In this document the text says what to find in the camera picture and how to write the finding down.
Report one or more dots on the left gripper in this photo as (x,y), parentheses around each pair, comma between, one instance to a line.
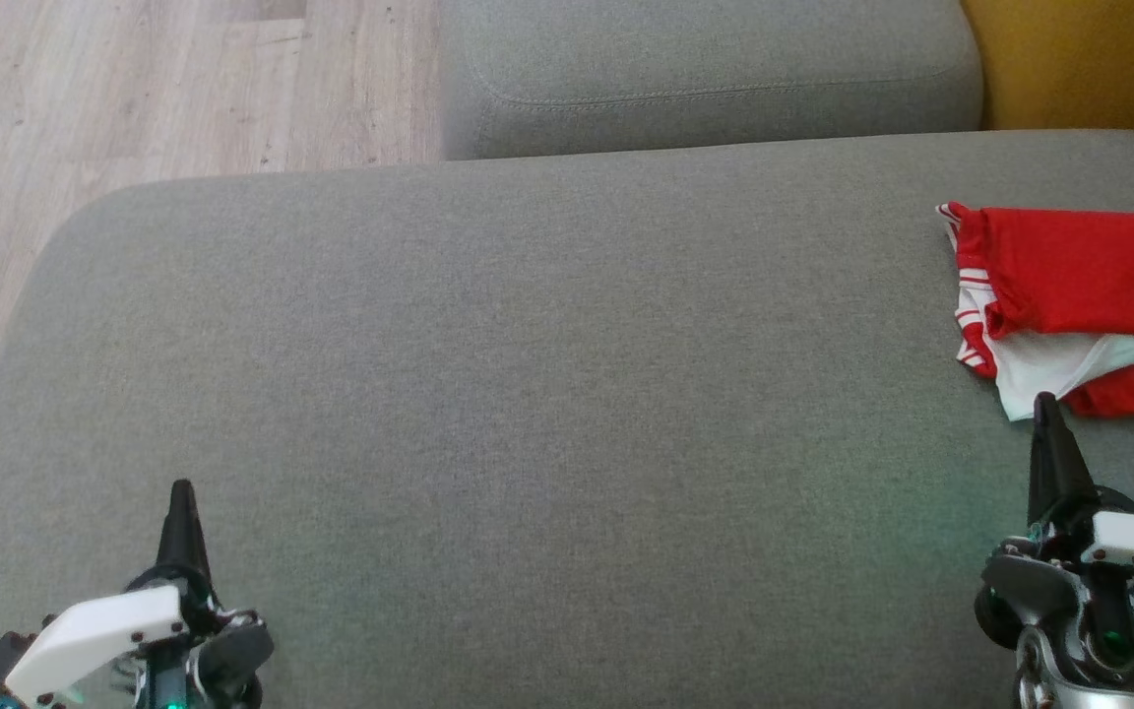
(94,630)

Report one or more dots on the red Bulls basketball jersey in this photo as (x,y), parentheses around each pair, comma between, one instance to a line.
(1089,276)

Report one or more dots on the grey sofa chaise cushion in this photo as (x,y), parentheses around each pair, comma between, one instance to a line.
(528,394)

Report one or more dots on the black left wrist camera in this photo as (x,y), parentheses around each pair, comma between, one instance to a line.
(1,665)

